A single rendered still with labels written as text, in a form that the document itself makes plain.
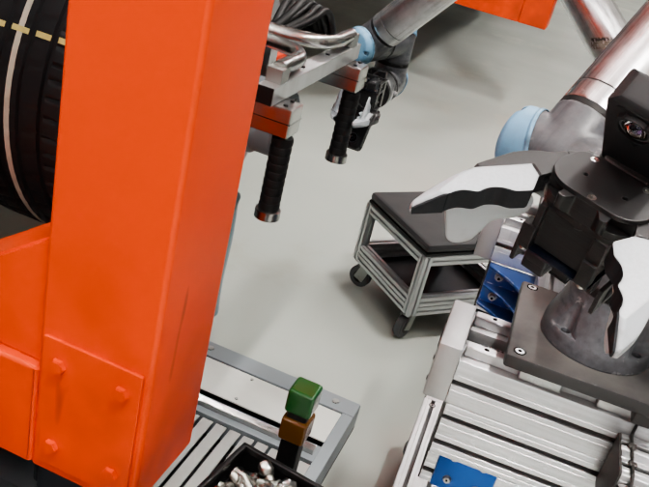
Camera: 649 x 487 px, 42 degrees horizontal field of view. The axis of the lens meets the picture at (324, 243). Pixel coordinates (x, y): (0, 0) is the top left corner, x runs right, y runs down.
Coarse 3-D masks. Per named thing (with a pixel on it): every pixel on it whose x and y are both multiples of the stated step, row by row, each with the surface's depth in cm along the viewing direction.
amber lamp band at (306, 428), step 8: (312, 416) 122; (280, 424) 121; (288, 424) 120; (296, 424) 120; (304, 424) 120; (312, 424) 123; (280, 432) 121; (288, 432) 121; (296, 432) 120; (304, 432) 120; (288, 440) 121; (296, 440) 121; (304, 440) 121
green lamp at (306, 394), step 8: (296, 384) 119; (304, 384) 120; (312, 384) 120; (288, 392) 119; (296, 392) 118; (304, 392) 118; (312, 392) 118; (320, 392) 120; (288, 400) 119; (296, 400) 118; (304, 400) 118; (312, 400) 117; (288, 408) 119; (296, 408) 119; (304, 408) 118; (312, 408) 118; (304, 416) 119
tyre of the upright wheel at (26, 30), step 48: (0, 0) 131; (48, 0) 130; (0, 48) 132; (48, 48) 129; (0, 96) 134; (48, 96) 131; (0, 144) 138; (48, 144) 134; (0, 192) 149; (48, 192) 142
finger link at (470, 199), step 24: (480, 168) 55; (504, 168) 56; (528, 168) 56; (432, 192) 53; (456, 192) 54; (480, 192) 54; (504, 192) 55; (528, 192) 55; (456, 216) 57; (480, 216) 57; (504, 216) 58; (456, 240) 59
